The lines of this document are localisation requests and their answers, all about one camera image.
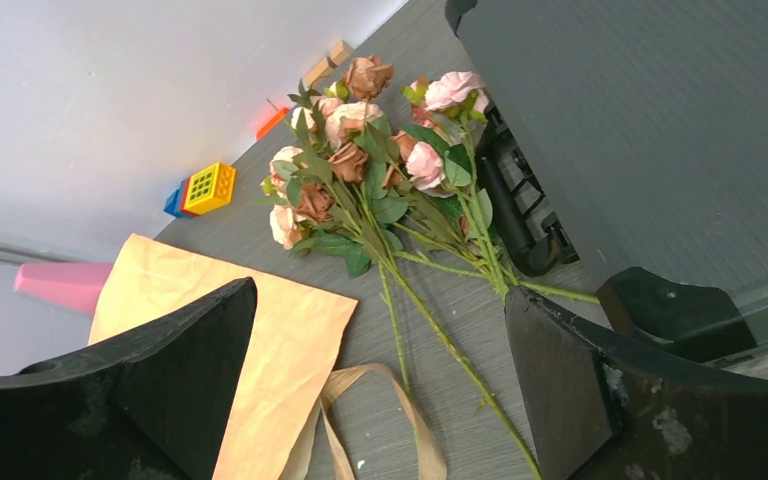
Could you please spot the peach wrapping paper sheet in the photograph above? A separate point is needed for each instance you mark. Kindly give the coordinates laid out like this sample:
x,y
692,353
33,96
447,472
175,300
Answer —
x,y
295,342

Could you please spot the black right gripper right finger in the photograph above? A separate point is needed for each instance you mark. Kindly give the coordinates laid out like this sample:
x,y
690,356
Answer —
x,y
601,405

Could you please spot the blue toy brick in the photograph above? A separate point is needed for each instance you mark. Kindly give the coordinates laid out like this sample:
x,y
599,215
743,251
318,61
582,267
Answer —
x,y
171,205

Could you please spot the dark grey hard case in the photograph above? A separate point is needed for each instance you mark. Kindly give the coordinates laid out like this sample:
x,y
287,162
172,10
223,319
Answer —
x,y
646,124

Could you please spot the red toy brick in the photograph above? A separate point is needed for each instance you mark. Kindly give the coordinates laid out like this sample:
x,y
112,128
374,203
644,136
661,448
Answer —
x,y
181,200

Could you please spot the pink and brown rose stem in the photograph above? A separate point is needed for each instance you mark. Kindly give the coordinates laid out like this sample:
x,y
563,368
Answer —
x,y
329,194

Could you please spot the tan ribbon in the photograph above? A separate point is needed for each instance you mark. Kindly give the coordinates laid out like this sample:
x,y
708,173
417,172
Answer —
x,y
371,426

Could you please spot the orange flat block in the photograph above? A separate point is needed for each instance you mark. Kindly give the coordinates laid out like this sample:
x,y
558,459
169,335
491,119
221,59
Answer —
x,y
274,120

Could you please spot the pink plastic wedge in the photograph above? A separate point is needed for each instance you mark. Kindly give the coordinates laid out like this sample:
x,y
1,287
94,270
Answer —
x,y
73,285

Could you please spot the yellow toy brick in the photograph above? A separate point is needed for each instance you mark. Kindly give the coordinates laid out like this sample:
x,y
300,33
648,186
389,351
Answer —
x,y
210,188

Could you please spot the small wooden block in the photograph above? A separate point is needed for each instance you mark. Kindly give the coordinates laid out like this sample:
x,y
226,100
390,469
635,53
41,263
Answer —
x,y
339,53

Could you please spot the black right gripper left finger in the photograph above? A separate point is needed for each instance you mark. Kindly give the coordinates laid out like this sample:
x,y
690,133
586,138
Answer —
x,y
150,403

